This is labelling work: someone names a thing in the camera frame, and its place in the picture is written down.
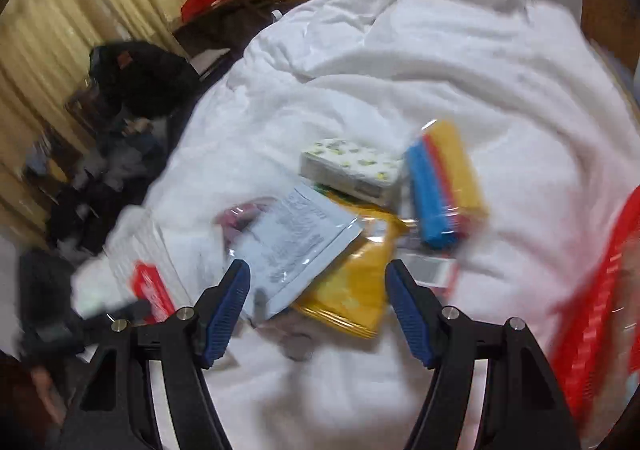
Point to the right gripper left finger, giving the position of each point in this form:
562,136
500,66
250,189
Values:
113,408

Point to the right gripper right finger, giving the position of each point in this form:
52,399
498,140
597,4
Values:
523,407

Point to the white red-label plastic pack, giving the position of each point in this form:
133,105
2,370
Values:
134,264

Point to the white printed paper sachet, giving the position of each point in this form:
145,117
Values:
288,246

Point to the person's left hand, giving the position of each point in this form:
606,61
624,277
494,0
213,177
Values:
35,397

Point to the red mesh basket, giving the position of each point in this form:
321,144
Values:
579,351

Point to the small white red box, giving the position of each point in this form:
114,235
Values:
438,273

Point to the pile of dark clothes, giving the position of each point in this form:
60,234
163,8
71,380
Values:
84,195

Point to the yellow snack bag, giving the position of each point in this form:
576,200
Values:
350,294

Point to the pink patterned pouch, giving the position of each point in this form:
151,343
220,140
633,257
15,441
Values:
234,220

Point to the blue yellow red cloth pack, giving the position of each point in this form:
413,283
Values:
447,199

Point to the black backpack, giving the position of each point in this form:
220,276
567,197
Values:
145,80

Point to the white duvet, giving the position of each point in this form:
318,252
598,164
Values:
552,137

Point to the floral tissue pack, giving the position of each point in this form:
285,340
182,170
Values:
357,171

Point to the beige curtains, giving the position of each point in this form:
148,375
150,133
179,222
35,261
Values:
45,47

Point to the dark wooden desk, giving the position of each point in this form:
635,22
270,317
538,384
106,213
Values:
227,24

